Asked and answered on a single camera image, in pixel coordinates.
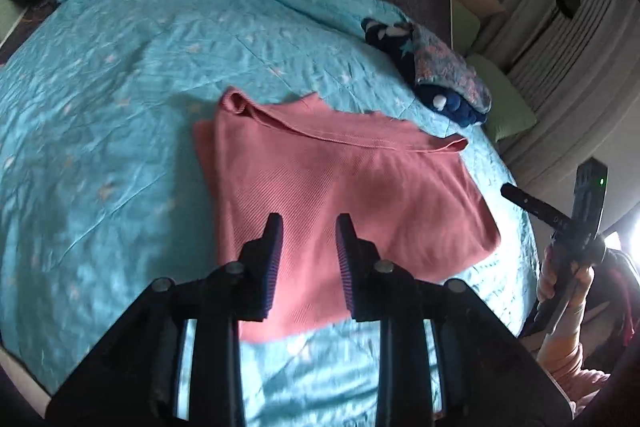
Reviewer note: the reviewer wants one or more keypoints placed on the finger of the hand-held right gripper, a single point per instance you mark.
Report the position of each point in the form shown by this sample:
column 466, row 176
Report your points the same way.
column 530, row 202

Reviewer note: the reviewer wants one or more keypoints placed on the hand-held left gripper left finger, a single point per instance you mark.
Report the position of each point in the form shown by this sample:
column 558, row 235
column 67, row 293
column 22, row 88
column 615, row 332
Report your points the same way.
column 272, row 257

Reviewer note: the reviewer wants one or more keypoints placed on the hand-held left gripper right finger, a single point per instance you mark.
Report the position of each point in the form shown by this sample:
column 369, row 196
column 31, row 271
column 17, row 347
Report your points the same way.
column 345, row 257

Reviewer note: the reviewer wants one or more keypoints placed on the pink shirt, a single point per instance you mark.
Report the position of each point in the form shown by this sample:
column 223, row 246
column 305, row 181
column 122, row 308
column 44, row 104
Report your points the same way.
column 350, row 177

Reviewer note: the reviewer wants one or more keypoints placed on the person's right forearm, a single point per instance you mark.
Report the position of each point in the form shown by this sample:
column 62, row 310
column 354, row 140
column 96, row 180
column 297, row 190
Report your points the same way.
column 565, row 357

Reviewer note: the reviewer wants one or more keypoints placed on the person's right hand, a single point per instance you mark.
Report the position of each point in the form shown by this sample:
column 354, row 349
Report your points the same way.
column 547, row 277

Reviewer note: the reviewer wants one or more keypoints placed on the light green pillow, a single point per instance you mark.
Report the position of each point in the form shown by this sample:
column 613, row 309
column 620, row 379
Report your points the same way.
column 505, row 112
column 465, row 27

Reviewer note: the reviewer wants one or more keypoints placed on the dark red cloth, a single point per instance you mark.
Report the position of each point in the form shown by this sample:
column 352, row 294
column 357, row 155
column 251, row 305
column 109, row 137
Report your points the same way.
column 622, row 302

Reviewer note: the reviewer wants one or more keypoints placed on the grey curtain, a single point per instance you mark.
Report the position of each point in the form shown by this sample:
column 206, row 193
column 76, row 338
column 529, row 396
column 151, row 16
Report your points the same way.
column 575, row 82

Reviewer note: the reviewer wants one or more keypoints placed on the blue plush toy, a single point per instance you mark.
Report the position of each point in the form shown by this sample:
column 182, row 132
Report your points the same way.
column 450, row 105

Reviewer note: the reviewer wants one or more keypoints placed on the floral pillow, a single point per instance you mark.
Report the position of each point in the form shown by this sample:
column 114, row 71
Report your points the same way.
column 450, row 67

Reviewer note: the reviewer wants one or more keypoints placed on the navy patterned plush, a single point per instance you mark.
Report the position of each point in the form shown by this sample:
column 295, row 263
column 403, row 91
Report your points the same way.
column 390, row 38

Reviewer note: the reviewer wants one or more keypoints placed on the light blue quilt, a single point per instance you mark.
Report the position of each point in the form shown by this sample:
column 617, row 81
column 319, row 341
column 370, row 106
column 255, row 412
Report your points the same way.
column 100, row 107

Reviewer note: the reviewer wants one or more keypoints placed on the dark printed bed sheet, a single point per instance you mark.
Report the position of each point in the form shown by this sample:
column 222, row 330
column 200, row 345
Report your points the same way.
column 17, row 41

